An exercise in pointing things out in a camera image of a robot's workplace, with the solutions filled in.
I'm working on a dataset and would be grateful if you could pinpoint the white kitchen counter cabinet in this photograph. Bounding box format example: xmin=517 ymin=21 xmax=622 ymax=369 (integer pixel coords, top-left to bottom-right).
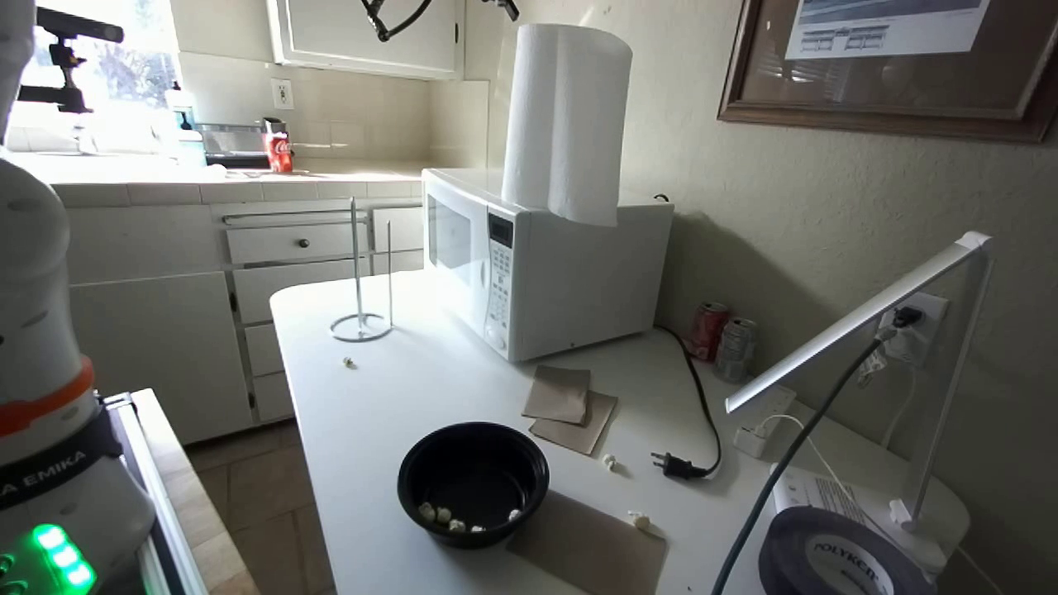
xmin=0 ymin=146 xmax=430 ymax=449

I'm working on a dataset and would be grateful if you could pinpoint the red soda can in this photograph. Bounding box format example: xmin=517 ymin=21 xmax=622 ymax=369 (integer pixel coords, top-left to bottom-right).
xmin=689 ymin=304 xmax=732 ymax=363

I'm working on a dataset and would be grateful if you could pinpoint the white microwave oven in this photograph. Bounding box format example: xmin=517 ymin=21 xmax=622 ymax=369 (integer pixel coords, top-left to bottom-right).
xmin=421 ymin=164 xmax=679 ymax=367

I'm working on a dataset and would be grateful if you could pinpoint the brown framed wall picture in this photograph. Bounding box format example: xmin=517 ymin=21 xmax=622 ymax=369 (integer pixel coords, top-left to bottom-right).
xmin=716 ymin=0 xmax=1058 ymax=149

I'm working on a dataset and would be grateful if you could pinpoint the white desk lamp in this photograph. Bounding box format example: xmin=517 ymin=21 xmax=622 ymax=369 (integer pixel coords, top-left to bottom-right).
xmin=722 ymin=227 xmax=996 ymax=579

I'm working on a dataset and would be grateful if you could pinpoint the white paper towel roll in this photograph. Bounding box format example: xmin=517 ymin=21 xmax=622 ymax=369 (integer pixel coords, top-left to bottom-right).
xmin=499 ymin=21 xmax=636 ymax=232

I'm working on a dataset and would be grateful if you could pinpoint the black microwave power cord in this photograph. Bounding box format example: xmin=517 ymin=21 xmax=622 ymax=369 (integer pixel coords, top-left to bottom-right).
xmin=648 ymin=324 xmax=728 ymax=484

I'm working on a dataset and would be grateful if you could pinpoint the black camera on mount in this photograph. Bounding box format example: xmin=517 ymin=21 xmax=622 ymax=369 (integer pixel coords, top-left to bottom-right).
xmin=13 ymin=2 xmax=128 ymax=116

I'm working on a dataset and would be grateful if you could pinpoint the grey tape roll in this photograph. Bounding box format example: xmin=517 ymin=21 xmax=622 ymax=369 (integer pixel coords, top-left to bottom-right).
xmin=756 ymin=507 xmax=940 ymax=595

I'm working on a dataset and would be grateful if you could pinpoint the white wall cabinet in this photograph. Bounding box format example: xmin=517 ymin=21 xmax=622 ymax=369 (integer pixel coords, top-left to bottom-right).
xmin=264 ymin=0 xmax=467 ymax=84

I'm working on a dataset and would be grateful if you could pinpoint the large brown paper sheet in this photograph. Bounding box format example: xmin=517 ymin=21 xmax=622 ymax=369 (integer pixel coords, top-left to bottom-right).
xmin=506 ymin=490 xmax=670 ymax=595

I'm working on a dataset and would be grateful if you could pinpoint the dark dish tray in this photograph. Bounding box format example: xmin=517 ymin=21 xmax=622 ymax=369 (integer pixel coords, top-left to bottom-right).
xmin=196 ymin=118 xmax=274 ymax=172

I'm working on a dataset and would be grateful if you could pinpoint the black lamp power cable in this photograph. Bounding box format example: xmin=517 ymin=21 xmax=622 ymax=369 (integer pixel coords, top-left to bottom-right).
xmin=706 ymin=304 xmax=927 ymax=595

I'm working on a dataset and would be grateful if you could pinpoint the black round bowl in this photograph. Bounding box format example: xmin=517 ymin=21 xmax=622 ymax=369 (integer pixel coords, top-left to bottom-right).
xmin=395 ymin=420 xmax=551 ymax=552

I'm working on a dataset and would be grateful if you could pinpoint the black cable loop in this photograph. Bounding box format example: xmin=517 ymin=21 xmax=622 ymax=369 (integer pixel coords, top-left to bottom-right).
xmin=357 ymin=0 xmax=435 ymax=45

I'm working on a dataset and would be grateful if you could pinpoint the white wall outlet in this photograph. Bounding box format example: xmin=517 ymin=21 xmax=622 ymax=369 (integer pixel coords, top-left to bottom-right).
xmin=874 ymin=288 xmax=951 ymax=369

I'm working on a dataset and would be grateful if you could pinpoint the metal wire paper towel holder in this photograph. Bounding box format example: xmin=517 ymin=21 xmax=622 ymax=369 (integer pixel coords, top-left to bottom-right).
xmin=326 ymin=198 xmax=396 ymax=346

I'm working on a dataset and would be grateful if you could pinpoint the silver soda can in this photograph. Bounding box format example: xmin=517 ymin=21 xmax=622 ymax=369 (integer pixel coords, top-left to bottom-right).
xmin=715 ymin=314 xmax=768 ymax=385

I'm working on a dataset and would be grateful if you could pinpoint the wooden robot cart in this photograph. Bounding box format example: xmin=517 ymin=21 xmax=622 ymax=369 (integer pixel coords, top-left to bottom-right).
xmin=95 ymin=385 xmax=264 ymax=595

